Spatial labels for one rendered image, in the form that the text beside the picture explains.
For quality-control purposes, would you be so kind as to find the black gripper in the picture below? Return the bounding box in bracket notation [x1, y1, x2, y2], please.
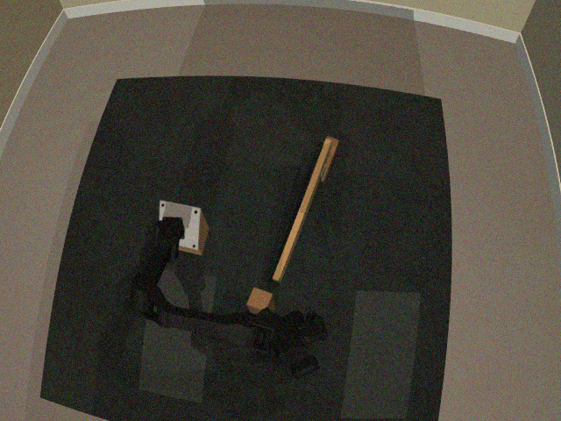
[283, 310, 320, 379]

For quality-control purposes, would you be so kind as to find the long brown wooden rail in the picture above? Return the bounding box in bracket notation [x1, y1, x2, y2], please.
[272, 139, 331, 283]

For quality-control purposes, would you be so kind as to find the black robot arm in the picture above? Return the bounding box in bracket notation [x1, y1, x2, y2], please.
[131, 218, 328, 364]

